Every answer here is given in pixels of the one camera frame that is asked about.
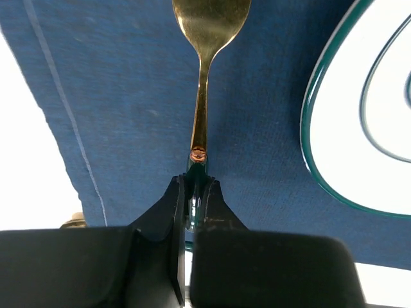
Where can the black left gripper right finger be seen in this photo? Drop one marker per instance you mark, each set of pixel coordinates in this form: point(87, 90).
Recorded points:
point(237, 267)

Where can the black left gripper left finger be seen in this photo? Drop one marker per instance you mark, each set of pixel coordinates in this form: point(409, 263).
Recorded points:
point(138, 265)

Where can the gold spoon black handle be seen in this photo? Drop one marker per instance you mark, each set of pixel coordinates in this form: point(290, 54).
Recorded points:
point(77, 221)

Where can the dark blue embroidered cloth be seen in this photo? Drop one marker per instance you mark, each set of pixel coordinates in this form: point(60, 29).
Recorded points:
point(117, 82)

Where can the white round dinner plate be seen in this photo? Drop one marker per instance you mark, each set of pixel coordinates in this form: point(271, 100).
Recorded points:
point(355, 116)

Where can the gold fork black handle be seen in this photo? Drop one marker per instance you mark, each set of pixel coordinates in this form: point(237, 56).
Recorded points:
point(208, 26)

